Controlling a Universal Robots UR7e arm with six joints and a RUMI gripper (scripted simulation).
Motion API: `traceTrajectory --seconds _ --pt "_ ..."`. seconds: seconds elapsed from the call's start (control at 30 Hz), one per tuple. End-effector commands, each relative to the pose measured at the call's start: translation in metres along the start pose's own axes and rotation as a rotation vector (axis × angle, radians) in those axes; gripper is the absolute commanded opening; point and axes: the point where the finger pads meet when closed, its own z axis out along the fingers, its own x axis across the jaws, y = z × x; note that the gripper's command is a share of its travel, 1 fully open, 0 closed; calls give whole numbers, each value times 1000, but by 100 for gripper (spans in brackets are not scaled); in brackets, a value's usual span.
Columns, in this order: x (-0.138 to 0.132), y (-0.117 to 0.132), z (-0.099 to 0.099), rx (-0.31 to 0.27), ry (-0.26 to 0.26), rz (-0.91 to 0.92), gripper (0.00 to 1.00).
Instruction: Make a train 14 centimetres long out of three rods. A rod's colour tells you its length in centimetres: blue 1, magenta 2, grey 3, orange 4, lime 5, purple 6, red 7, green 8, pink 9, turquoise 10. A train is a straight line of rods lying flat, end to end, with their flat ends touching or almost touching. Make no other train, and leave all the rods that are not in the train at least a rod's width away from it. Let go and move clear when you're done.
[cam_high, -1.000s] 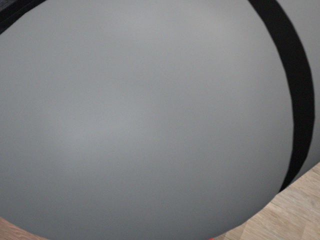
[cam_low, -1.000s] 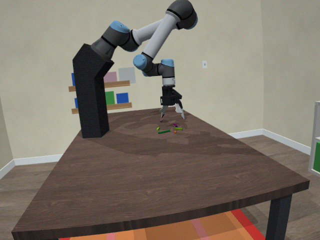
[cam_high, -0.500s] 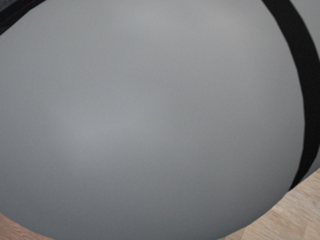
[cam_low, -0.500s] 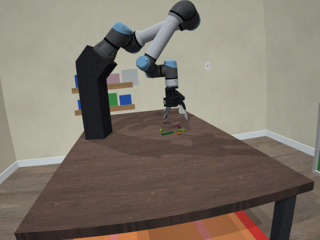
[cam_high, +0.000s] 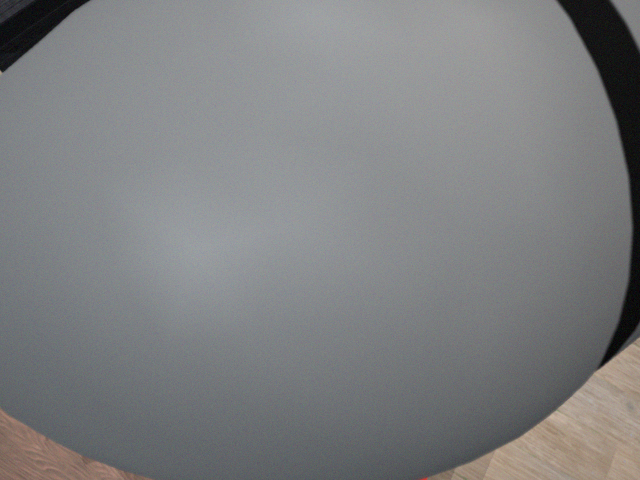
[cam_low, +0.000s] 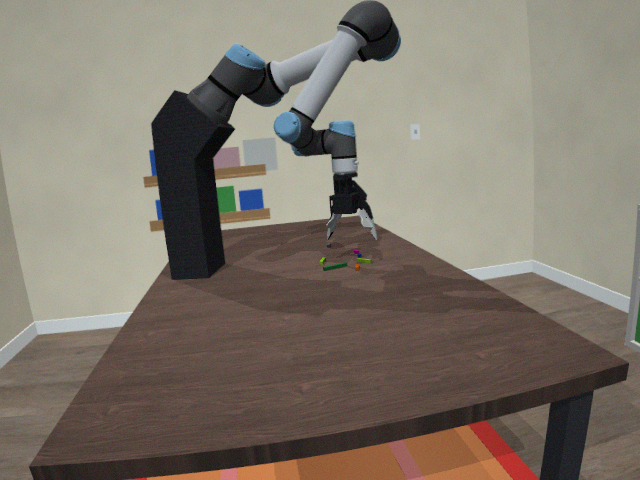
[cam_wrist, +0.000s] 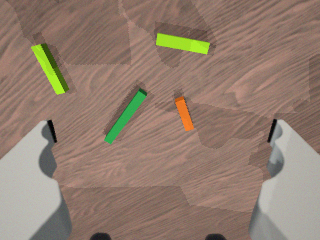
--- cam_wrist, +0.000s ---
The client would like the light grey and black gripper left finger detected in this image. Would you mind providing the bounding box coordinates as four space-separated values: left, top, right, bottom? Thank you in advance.
0 120 72 240

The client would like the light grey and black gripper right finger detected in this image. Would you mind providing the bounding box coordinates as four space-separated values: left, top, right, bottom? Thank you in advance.
248 119 320 240

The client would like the orange rod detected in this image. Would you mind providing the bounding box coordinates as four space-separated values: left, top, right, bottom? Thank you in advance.
175 96 194 131

